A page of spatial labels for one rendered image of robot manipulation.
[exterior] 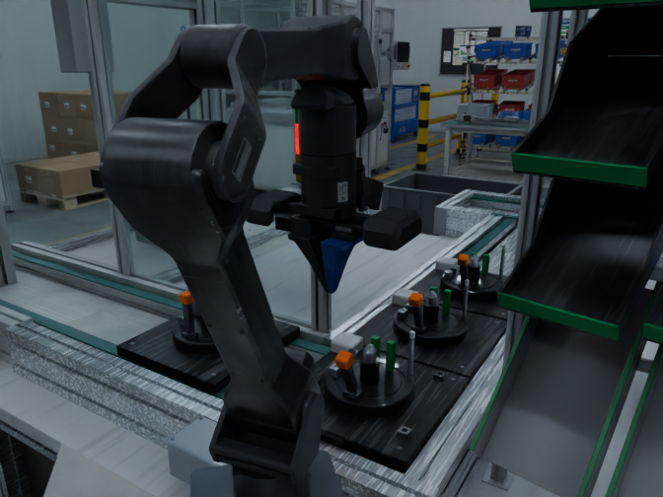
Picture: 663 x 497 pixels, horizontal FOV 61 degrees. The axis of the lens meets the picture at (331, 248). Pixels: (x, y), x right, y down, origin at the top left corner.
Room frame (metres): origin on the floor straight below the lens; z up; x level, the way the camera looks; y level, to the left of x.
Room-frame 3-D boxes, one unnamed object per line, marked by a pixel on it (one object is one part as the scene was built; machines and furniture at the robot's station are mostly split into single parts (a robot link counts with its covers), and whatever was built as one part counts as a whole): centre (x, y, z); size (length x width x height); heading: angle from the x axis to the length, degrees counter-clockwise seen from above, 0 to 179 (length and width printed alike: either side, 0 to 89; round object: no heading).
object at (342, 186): (0.56, 0.00, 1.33); 0.19 x 0.06 x 0.08; 58
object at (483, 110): (6.33, -1.58, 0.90); 0.40 x 0.30 x 0.17; 150
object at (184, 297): (0.91, 0.25, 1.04); 0.04 x 0.02 x 0.08; 148
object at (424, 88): (9.09, -2.10, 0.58); 3.40 x 0.20 x 1.15; 148
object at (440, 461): (1.17, -0.32, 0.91); 1.24 x 0.33 x 0.10; 148
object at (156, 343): (0.94, 0.23, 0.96); 0.24 x 0.24 x 0.02; 58
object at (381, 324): (0.97, -0.19, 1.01); 0.24 x 0.24 x 0.13; 58
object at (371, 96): (0.60, -0.01, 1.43); 0.12 x 0.08 x 0.11; 159
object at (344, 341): (0.76, -0.06, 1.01); 0.24 x 0.24 x 0.13; 58
